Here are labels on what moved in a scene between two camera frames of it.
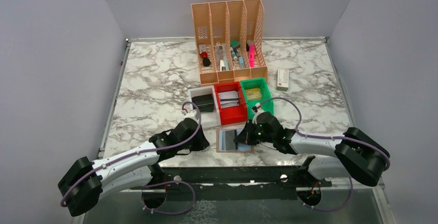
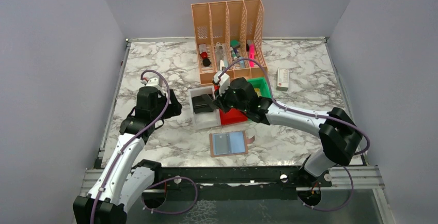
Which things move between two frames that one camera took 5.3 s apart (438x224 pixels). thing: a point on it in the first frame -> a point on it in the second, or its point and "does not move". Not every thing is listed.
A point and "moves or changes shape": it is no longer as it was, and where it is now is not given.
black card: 230,136 -> 206,102
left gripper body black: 195,144 -> 173,110
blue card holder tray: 221,145 moves or changes shape
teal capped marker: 234,43 does not move
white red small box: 282,82 does not move
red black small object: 206,61 does not move
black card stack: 205,102 does not move
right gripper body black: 254,134 -> 227,101
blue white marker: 241,62 does not move
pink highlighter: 251,56 does not move
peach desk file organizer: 230,37 does not move
